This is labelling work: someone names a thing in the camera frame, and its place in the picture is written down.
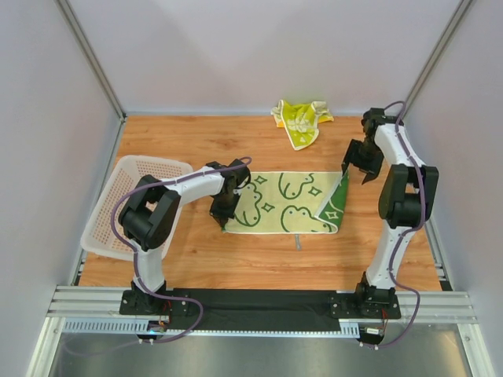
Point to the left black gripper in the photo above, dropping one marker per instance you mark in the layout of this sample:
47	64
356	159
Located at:
222	210

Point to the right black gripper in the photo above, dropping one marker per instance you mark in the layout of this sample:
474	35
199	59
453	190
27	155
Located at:
361	158

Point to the green frog pattern towel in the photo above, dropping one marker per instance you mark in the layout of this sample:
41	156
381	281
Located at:
291	202

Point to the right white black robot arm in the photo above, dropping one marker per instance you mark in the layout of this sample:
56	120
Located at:
405	204

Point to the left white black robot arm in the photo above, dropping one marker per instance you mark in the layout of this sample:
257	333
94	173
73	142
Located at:
145	219

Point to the crumpled yellow green towel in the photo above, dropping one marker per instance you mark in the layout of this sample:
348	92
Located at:
301	121

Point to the white plastic basket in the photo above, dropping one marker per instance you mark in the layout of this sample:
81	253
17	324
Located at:
98	237

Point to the right aluminium frame post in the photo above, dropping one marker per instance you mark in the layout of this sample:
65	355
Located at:
455	21

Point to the aluminium frame post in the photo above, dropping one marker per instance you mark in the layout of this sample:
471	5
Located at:
75	27
455	21

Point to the aluminium front rail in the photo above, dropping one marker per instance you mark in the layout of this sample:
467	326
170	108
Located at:
75	301

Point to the slotted grey cable duct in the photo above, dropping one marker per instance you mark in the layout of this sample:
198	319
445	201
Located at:
347	330

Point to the left aluminium frame post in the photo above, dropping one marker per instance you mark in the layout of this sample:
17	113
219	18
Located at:
75	27

